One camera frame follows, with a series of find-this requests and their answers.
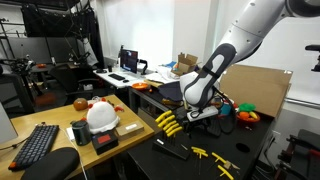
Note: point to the white hanging sheet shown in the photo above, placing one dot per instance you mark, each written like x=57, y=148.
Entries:
x=87, y=51

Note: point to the grey partition wall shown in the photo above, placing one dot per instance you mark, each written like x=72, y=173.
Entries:
x=33, y=50

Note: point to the small dark cup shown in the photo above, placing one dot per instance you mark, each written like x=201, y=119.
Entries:
x=110, y=68

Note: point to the orange bowl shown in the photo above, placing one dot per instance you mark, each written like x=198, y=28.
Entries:
x=140, y=86

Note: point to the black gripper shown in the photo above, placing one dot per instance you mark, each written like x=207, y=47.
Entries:
x=203, y=124

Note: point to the black cylinder speaker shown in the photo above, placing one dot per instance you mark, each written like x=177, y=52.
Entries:
x=81, y=133

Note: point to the black padded cushion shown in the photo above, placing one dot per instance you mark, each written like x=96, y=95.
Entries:
x=50, y=165

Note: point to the white desk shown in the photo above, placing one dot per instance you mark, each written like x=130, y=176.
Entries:
x=103, y=76

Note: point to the black stand for yellow keys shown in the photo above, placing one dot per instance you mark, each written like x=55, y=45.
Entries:
x=171, y=150

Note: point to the white plush chicken toy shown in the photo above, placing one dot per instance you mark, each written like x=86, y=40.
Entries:
x=101, y=116

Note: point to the small teal object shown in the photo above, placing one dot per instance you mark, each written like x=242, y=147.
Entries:
x=226, y=109

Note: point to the white-backed computer monitor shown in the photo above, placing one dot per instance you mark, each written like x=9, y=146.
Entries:
x=6, y=123

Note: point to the red bowl toy fruit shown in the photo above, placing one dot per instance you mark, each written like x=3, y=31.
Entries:
x=248, y=115

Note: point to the slim black keyboard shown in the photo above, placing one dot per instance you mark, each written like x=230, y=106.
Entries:
x=116, y=76

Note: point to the black curtain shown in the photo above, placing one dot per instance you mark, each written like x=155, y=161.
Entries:
x=50, y=20

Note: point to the small white adapter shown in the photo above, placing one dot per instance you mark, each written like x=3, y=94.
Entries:
x=70, y=133

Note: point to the black mesh office chair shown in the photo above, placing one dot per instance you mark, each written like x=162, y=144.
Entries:
x=71, y=80

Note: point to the black curved desk stand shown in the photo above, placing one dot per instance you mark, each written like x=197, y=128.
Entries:
x=144, y=63

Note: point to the black clamp orange tip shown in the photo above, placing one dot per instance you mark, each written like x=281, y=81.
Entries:
x=288, y=165
x=303, y=140

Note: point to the black tripod camera rig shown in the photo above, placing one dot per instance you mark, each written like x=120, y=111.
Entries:
x=20, y=65

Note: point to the open cardboard box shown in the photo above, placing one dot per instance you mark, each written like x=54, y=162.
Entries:
x=186, y=63

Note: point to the black camera on mount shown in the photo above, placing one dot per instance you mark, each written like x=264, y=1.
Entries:
x=313, y=47

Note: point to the small cardboard box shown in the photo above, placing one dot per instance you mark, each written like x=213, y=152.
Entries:
x=130, y=130

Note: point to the dark lit computer monitor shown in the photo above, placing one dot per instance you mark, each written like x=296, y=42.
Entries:
x=129, y=60

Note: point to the black keyboard orange key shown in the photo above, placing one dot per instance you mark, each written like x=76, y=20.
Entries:
x=35, y=146

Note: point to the white paper pile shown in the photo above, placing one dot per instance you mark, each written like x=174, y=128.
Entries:
x=163, y=75

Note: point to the small orange object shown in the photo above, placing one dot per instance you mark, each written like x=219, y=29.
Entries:
x=41, y=65

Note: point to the flat black desk object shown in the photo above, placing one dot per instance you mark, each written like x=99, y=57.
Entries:
x=101, y=71

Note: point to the large cardboard sheet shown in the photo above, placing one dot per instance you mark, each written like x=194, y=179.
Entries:
x=263, y=86

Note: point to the small black computer mouse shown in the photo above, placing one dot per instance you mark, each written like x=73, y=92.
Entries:
x=126, y=80

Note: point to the wooden desk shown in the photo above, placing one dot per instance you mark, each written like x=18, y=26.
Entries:
x=53, y=115

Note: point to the black box red label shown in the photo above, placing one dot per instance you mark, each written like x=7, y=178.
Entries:
x=105, y=143

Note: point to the brown ball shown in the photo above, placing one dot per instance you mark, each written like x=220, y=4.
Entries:
x=80, y=104

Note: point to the tan torn tape scrap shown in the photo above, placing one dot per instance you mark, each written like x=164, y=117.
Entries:
x=230, y=165

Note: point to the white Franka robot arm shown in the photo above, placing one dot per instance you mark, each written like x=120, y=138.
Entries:
x=246, y=30

